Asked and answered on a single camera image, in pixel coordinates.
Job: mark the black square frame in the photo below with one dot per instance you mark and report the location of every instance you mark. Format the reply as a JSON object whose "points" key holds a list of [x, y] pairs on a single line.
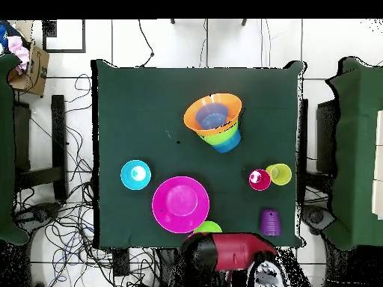
{"points": [[64, 51]]}

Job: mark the black side frame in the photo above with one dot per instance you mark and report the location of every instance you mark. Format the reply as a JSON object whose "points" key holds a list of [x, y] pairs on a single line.
{"points": [[326, 134]]}

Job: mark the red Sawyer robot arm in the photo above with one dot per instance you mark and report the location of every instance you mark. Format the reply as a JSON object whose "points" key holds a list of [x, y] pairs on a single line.
{"points": [[233, 251]]}

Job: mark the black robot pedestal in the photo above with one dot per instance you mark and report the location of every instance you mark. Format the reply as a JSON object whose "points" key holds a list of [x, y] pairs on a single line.
{"points": [[167, 269]]}

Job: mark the green covered side table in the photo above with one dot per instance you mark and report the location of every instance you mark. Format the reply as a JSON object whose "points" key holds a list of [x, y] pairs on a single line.
{"points": [[359, 149], [6, 149]]}

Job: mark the light blue plastic bowl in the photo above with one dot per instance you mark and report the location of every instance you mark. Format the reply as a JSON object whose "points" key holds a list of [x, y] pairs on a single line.
{"points": [[135, 182]]}

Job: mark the pink plastic bowl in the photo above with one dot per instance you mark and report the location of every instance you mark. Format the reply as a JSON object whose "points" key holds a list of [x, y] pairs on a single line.
{"points": [[170, 206]]}

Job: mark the black floor stand base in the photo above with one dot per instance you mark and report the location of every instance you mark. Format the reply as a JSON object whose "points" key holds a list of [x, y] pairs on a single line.
{"points": [[317, 216], [39, 210]]}

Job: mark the small green plastic bowl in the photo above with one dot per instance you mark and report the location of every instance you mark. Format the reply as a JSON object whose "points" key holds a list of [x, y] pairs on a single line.
{"points": [[207, 227]]}

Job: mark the black power strip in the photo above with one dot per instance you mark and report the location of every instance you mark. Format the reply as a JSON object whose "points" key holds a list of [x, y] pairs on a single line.
{"points": [[121, 263]]}

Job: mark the dark green tablecloth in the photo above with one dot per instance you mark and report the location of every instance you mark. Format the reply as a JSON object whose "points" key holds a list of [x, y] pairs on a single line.
{"points": [[134, 98]]}

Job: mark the yellow plastic cup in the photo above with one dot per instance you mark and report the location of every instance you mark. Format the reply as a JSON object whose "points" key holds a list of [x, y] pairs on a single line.
{"points": [[282, 176]]}

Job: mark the large green plastic bowl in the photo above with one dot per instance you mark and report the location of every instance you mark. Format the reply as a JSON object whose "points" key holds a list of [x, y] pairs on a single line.
{"points": [[221, 138]]}

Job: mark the orange plastic bowl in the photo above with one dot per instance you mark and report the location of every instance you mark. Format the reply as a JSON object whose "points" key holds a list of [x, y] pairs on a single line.
{"points": [[233, 104]]}

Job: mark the cardboard box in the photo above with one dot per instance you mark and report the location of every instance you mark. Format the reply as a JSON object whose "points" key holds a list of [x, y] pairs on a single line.
{"points": [[36, 74]]}

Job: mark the white panel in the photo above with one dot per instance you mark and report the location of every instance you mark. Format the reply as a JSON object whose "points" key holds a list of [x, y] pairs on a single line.
{"points": [[379, 164]]}

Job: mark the purple plastic cup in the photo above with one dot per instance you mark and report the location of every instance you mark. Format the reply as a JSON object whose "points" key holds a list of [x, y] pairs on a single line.
{"points": [[270, 224]]}

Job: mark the blue fabric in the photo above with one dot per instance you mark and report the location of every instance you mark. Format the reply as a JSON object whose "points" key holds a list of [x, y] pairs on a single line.
{"points": [[3, 33]]}

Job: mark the red plastic cup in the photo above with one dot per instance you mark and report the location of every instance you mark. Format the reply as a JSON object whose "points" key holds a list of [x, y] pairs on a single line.
{"points": [[259, 182]]}

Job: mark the pink cloth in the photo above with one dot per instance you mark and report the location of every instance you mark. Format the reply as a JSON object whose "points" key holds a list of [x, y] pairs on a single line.
{"points": [[18, 49]]}

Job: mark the black leg frame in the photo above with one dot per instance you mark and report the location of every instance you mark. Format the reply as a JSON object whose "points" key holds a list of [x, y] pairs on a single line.
{"points": [[58, 134]]}

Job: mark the black tripod foot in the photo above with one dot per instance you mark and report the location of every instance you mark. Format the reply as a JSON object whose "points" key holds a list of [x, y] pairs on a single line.
{"points": [[172, 21], [244, 22]]}

